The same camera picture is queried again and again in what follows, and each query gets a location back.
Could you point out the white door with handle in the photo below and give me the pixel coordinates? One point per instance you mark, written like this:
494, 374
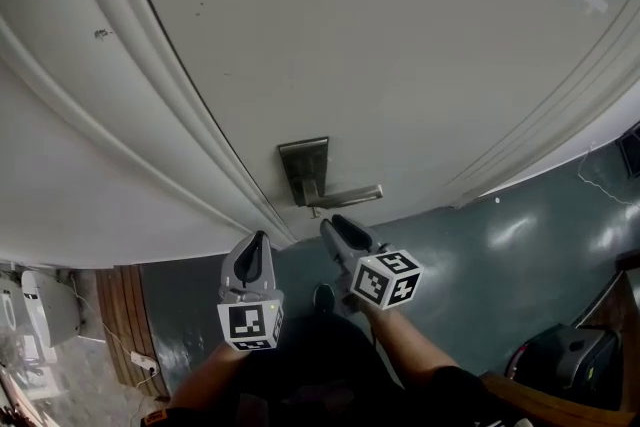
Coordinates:
350, 40

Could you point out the wooden slat panel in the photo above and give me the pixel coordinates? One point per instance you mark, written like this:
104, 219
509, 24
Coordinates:
125, 325

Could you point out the black cart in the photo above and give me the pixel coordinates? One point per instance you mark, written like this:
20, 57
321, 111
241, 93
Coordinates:
632, 150

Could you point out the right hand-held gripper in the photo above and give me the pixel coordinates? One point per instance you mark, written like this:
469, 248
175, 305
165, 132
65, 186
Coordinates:
385, 280

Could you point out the white power strip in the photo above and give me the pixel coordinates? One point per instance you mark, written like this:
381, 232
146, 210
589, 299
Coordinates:
144, 361

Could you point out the person's black clothing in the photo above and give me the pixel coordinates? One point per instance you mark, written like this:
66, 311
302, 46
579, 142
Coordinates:
310, 375

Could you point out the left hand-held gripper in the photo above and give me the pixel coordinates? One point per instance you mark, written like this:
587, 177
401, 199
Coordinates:
250, 322

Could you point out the white boxy device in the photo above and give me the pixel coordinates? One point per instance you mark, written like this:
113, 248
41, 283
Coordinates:
50, 310

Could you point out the wooden table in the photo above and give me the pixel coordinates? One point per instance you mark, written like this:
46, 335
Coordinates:
550, 402

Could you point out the person's black shoe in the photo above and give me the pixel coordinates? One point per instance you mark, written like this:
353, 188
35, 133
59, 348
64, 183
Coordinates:
324, 299

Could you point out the person's left forearm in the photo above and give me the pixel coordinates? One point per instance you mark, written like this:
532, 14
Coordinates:
205, 375

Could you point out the person's right forearm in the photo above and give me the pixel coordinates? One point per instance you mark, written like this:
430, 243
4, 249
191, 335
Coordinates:
405, 350

